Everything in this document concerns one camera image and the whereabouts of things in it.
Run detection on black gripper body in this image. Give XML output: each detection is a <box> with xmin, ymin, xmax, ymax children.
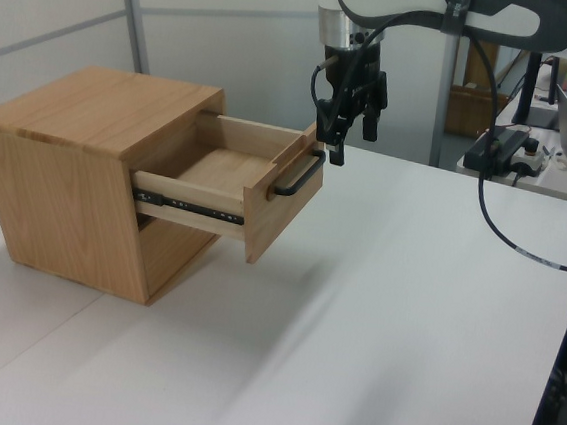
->
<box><xmin>316</xmin><ymin>38</ymin><xmax>395</xmax><ymax>122</ymax></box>

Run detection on brown wooden box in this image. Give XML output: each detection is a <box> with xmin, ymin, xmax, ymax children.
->
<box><xmin>444</xmin><ymin>36</ymin><xmax>517</xmax><ymax>143</ymax></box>

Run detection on black monitor stand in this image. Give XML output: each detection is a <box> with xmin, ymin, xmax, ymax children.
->
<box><xmin>510</xmin><ymin>50</ymin><xmax>567</xmax><ymax>133</ymax></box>

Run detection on grey metal partition post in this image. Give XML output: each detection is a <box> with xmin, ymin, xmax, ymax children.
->
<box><xmin>426</xmin><ymin>30</ymin><xmax>464</xmax><ymax>170</ymax></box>
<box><xmin>107</xmin><ymin>0</ymin><xmax>158</xmax><ymax>77</ymax></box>

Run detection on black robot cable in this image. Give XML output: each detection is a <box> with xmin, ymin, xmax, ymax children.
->
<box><xmin>293</xmin><ymin>0</ymin><xmax>567</xmax><ymax>274</ymax></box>

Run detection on wooden cabinet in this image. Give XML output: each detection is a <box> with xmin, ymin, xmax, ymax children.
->
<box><xmin>0</xmin><ymin>57</ymin><xmax>236</xmax><ymax>313</ymax></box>

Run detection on grey emergency stop button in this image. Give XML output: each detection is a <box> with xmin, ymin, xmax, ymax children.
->
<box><xmin>509</xmin><ymin>135</ymin><xmax>549</xmax><ymax>180</ymax></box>

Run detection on black power box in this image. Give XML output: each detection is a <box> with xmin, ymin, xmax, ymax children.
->
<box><xmin>461</xmin><ymin>124</ymin><xmax>532</xmax><ymax>177</ymax></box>

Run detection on black drawer slide rail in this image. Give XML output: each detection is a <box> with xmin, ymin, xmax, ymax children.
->
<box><xmin>132</xmin><ymin>188</ymin><xmax>248</xmax><ymax>227</ymax></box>

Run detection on wooden drawer with black handle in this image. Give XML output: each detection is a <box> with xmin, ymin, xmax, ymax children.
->
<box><xmin>126</xmin><ymin>103</ymin><xmax>331</xmax><ymax>272</ymax></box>

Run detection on scissors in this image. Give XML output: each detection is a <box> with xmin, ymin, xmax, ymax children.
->
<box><xmin>538</xmin><ymin>143</ymin><xmax>567</xmax><ymax>171</ymax></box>

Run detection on grey desk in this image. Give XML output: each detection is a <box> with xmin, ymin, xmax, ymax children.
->
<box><xmin>453</xmin><ymin>88</ymin><xmax>567</xmax><ymax>205</ymax></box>

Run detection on black metal drawer handle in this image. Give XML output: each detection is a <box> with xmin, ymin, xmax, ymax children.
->
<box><xmin>266</xmin><ymin>144</ymin><xmax>329</xmax><ymax>200</ymax></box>

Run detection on wooden drawer without handle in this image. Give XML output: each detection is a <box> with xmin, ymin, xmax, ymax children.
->
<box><xmin>130</xmin><ymin>214</ymin><xmax>222</xmax><ymax>312</ymax></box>

